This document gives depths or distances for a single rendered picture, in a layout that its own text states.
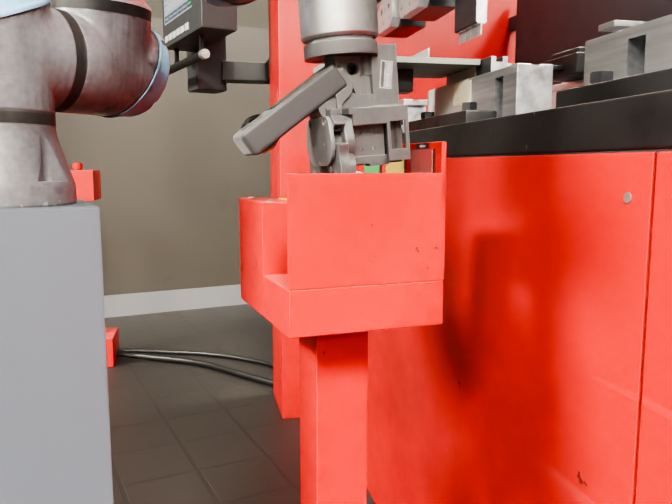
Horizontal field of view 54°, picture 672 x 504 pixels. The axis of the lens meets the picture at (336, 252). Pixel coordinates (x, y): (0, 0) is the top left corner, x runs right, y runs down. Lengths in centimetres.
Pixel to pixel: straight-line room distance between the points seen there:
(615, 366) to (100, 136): 330
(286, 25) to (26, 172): 145
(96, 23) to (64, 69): 8
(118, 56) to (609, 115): 54
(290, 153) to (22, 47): 138
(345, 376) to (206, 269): 318
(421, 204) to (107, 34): 42
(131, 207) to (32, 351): 302
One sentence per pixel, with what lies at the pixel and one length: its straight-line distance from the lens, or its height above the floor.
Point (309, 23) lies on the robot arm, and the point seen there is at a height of 95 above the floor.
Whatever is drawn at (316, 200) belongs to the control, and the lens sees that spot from 59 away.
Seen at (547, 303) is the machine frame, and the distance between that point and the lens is 72.
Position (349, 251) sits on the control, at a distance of 61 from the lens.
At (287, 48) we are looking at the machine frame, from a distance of 208.
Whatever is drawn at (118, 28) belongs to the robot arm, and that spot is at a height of 97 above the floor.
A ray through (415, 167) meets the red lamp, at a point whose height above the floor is 81.
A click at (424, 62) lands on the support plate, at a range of 117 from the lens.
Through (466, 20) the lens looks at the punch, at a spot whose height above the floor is 108.
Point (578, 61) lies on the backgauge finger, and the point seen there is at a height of 101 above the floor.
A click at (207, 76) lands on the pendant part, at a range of 259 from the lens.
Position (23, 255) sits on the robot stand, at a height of 73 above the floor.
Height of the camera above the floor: 82
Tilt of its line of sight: 7 degrees down
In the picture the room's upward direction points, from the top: straight up
